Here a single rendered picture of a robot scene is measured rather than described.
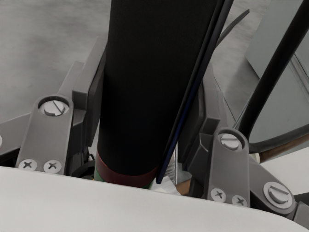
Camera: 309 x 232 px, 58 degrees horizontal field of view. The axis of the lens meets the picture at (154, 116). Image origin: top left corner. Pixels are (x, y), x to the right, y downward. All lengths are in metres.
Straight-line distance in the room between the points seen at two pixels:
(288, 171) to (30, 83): 2.22
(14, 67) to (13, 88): 0.28
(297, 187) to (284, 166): 0.05
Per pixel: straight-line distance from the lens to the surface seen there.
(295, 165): 0.57
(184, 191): 0.23
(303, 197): 0.33
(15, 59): 2.81
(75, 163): 0.65
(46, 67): 2.69
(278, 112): 1.49
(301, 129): 0.33
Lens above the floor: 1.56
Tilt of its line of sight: 43 degrees down
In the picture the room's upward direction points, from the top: 16 degrees clockwise
